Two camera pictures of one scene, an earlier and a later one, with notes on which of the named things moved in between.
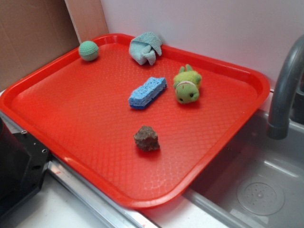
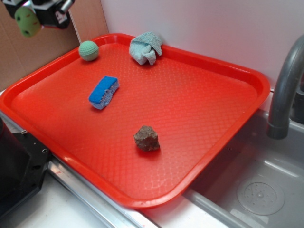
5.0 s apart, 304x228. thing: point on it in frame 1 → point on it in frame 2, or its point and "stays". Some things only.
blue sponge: [144, 94] → [99, 97]
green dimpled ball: [88, 50] stays
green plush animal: [186, 83] → [28, 22]
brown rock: [146, 138] stays
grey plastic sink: [259, 182] stays
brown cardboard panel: [32, 32] stays
